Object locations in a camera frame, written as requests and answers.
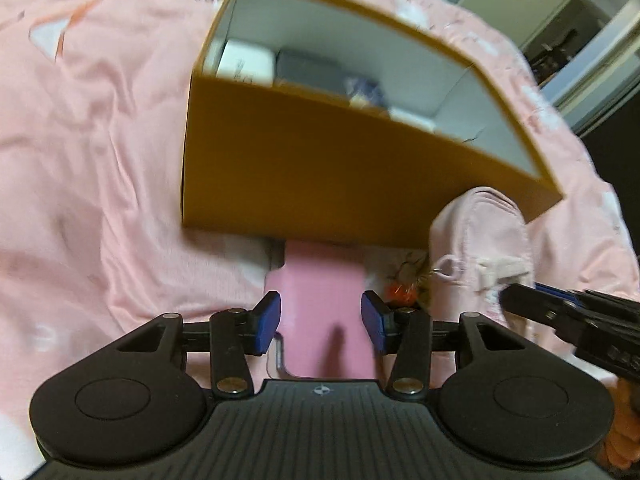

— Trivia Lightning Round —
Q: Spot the light pink fabric pouch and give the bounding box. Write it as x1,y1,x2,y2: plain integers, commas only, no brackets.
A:
429,186,540,342

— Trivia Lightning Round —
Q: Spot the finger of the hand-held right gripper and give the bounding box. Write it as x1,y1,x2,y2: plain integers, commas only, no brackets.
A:
500,284,583,333
534,282,601,307

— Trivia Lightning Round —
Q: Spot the pink cloud print blanket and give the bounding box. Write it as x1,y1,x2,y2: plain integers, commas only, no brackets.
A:
0,0,640,461

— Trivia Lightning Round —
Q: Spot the person's right hand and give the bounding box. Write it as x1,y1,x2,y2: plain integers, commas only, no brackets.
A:
602,377,640,472

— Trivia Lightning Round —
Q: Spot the pink wallet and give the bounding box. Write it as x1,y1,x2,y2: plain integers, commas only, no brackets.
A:
265,240,377,379

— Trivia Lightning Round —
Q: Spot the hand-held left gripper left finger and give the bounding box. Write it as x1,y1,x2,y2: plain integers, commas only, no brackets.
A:
112,291,282,397

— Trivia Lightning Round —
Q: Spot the grey box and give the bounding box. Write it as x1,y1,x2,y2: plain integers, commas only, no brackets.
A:
274,49,351,101

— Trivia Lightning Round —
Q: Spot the orange cardboard box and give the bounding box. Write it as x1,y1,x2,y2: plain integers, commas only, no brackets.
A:
180,0,565,250

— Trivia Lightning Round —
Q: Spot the white long box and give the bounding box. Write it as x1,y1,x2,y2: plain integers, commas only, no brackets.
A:
217,40,276,86

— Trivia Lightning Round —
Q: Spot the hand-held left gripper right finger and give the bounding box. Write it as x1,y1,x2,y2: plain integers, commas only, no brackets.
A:
361,290,533,397

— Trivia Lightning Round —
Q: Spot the dark chair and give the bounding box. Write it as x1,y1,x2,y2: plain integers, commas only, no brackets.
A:
529,25,601,83

